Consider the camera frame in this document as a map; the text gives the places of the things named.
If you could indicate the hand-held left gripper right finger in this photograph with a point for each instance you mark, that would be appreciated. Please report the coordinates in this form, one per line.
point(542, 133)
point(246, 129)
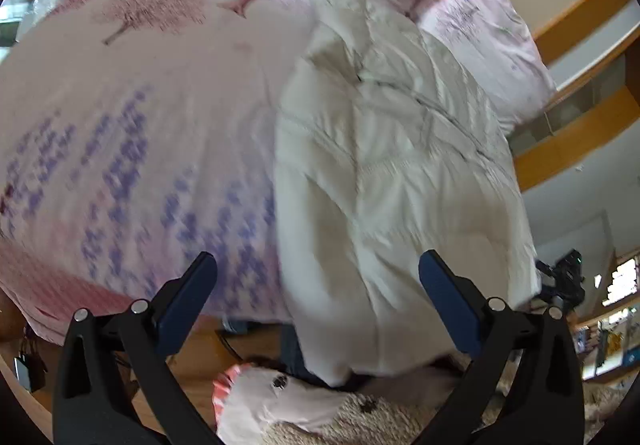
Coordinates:
point(450, 305)

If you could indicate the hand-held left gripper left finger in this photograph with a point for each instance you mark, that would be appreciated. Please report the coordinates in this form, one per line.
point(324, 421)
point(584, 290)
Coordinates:
point(187, 305)

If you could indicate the white puffer jacket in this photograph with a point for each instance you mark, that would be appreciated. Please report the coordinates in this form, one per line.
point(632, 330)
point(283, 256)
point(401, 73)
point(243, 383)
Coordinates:
point(400, 175)

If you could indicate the wooden headboard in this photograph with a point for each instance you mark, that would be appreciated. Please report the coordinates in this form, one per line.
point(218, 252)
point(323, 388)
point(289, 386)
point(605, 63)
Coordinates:
point(575, 150)

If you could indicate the beige shaggy rug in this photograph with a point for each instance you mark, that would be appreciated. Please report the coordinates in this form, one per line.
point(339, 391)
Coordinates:
point(380, 425)

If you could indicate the dark bag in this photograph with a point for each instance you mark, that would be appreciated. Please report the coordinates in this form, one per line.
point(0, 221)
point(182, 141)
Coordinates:
point(30, 372)

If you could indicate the pink tree-print bed cover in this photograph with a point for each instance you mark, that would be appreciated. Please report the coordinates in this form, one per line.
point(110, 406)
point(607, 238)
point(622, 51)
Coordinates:
point(150, 125)

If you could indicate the wall bookshelf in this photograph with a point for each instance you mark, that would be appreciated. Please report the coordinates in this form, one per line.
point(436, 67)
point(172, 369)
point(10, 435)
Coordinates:
point(620, 285)

